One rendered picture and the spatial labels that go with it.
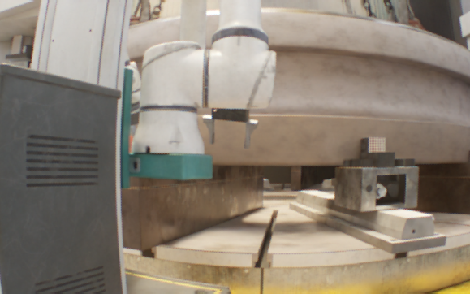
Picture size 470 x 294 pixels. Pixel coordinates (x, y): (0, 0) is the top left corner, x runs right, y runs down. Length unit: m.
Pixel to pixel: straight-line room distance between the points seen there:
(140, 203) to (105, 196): 0.99
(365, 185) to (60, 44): 1.53
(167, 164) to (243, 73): 0.28
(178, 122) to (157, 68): 0.14
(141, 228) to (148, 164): 0.81
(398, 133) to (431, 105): 0.53
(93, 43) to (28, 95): 0.44
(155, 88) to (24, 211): 0.54
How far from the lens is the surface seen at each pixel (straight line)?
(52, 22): 1.24
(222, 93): 1.06
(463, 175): 3.09
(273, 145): 2.37
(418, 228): 1.89
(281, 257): 1.89
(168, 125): 1.04
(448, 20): 7.02
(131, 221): 1.84
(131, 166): 1.08
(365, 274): 2.02
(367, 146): 2.34
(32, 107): 0.68
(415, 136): 2.67
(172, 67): 1.06
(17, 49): 5.32
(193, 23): 1.39
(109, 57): 1.03
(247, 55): 1.07
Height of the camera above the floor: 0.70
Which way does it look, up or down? 3 degrees up
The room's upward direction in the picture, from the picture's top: 1 degrees clockwise
